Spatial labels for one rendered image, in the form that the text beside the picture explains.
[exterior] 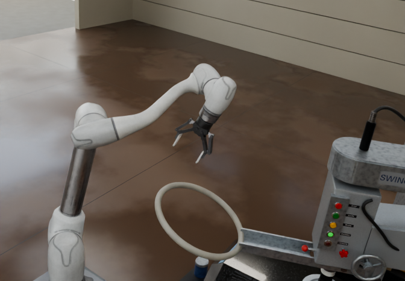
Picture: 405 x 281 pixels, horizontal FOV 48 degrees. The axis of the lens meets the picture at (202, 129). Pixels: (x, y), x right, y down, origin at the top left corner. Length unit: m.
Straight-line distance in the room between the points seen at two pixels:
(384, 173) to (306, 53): 6.84
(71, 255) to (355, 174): 1.27
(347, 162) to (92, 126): 1.06
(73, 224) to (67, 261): 0.21
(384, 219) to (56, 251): 1.45
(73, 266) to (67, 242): 0.11
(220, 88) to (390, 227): 0.96
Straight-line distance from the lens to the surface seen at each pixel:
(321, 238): 2.13
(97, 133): 1.89
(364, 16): 8.29
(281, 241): 2.37
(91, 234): 3.97
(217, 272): 2.60
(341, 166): 1.98
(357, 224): 2.12
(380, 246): 2.22
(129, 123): 1.91
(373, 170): 1.98
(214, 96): 1.95
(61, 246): 2.14
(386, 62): 8.32
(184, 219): 4.15
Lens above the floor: 2.53
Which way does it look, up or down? 26 degrees down
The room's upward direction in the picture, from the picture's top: 6 degrees clockwise
